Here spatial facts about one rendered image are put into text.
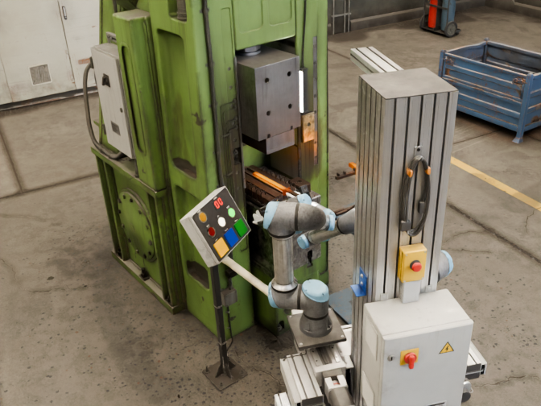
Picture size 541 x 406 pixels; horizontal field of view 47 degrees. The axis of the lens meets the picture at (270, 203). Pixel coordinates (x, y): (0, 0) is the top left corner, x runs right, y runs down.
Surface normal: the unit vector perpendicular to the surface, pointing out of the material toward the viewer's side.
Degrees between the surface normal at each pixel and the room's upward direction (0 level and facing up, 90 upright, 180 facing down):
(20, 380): 0
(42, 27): 90
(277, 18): 90
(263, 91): 90
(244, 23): 90
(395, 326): 0
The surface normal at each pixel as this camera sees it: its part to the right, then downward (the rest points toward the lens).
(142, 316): -0.04, -0.87
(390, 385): 0.22, 0.48
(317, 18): 0.62, 0.36
